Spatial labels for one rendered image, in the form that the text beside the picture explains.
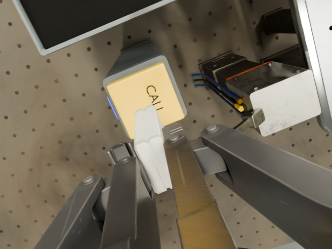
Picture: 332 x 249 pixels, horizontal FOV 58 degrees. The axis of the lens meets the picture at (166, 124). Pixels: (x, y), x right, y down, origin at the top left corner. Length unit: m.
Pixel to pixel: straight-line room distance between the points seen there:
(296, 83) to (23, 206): 0.75
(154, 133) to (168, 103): 0.14
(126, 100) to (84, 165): 0.56
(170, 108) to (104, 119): 0.50
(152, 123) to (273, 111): 0.29
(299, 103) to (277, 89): 0.04
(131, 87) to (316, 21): 0.32
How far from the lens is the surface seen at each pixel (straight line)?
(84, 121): 0.79
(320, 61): 0.53
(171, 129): 0.18
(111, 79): 0.31
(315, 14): 0.52
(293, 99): 0.45
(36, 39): 0.29
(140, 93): 0.29
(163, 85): 0.29
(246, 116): 0.42
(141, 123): 0.18
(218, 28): 0.77
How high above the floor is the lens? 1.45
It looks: 72 degrees down
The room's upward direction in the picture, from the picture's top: 163 degrees clockwise
